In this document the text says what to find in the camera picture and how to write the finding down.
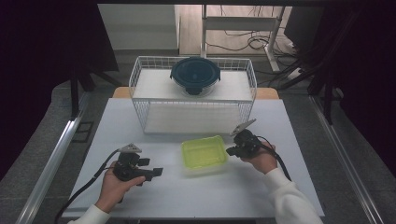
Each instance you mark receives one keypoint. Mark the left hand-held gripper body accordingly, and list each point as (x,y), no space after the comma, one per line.
(127,169)

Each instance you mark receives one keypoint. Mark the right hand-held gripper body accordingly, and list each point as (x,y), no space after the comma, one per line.
(247,143)

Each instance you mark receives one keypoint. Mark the yellow-green rectangular food container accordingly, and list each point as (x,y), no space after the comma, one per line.
(204,154)

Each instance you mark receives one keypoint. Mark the dark blue round food container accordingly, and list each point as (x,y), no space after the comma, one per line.
(194,74)

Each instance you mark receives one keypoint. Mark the person's right hand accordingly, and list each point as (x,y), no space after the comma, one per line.
(264,160)

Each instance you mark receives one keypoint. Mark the person's left hand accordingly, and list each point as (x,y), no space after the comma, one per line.
(113,193)

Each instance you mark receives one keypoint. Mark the white power strip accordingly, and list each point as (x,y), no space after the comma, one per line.
(294,74)

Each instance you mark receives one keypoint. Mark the black stand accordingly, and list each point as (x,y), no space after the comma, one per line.
(327,99)
(74,96)

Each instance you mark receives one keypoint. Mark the white cabinet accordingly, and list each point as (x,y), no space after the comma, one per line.
(140,28)

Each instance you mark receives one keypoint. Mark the dark curtain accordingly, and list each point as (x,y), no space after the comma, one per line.
(37,62)
(367,77)

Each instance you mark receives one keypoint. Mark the black floor bracket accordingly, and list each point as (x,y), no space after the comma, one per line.
(83,132)

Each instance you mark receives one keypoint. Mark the aluminium rail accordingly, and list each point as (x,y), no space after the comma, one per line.
(342,158)
(53,161)

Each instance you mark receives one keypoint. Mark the white metal desk frame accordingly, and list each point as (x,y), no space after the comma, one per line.
(239,23)

